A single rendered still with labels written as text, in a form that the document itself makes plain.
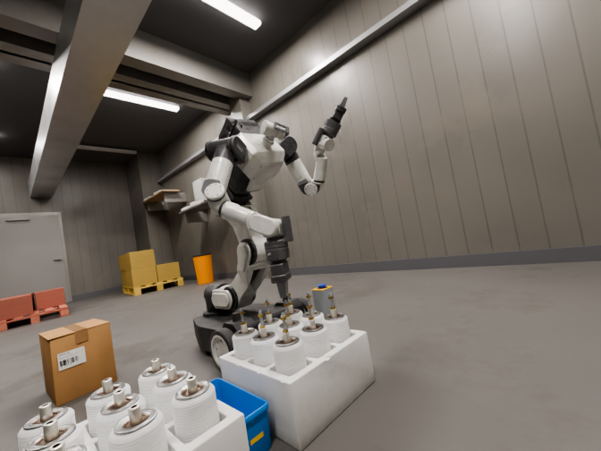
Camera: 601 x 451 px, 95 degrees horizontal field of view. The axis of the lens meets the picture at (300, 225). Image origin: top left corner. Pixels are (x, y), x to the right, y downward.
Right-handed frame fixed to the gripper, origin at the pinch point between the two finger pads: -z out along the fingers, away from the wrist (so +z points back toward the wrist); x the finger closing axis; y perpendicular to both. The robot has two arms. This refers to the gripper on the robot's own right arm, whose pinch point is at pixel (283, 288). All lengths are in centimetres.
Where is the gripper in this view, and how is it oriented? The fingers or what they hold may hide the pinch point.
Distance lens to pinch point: 104.6
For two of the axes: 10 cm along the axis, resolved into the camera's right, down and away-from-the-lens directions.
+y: -9.7, 1.7, 1.8
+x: 1.9, 0.1, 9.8
